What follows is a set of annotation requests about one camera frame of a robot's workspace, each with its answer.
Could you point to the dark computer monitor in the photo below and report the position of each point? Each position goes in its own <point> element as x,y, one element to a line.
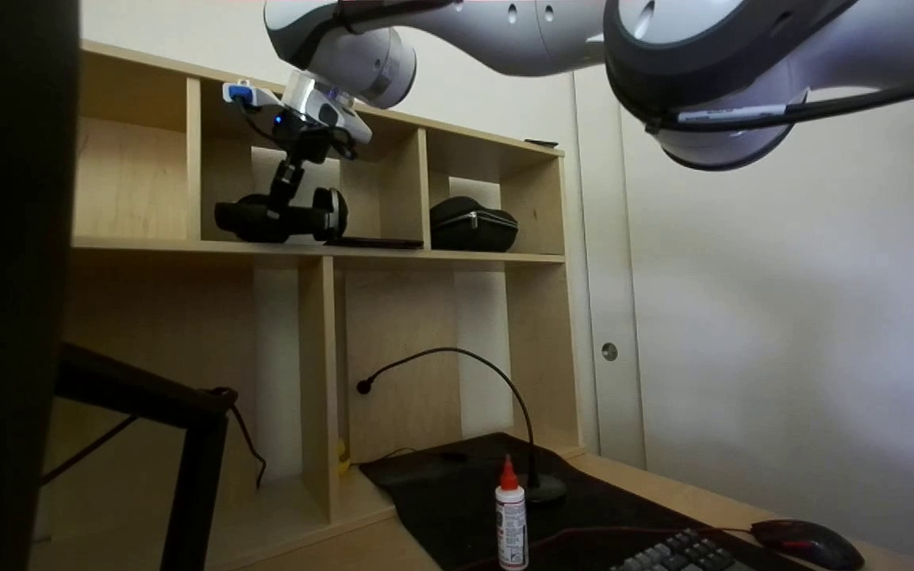
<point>1,264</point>

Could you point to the white glue bottle red cap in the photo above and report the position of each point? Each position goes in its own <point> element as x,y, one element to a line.
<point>512,519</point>

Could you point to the flat black tablet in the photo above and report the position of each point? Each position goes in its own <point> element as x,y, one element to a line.
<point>372,241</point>

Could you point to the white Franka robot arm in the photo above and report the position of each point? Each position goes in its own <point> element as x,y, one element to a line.
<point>541,34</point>

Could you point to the light wooden shelf unit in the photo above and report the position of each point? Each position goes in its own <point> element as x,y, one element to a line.
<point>142,179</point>

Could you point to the white door with knob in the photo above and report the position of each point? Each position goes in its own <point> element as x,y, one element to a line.
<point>609,318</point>

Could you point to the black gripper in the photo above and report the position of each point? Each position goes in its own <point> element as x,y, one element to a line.
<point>310,147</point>

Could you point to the black monitor stand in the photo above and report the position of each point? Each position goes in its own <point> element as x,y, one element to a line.
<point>198,464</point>

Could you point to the black and red mouse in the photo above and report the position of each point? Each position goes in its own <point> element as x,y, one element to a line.
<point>806,539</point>

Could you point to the grey mechanical keyboard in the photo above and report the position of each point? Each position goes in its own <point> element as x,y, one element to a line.
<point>684,552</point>

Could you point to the black zip case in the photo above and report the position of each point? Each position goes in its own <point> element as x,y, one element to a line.
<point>474,224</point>

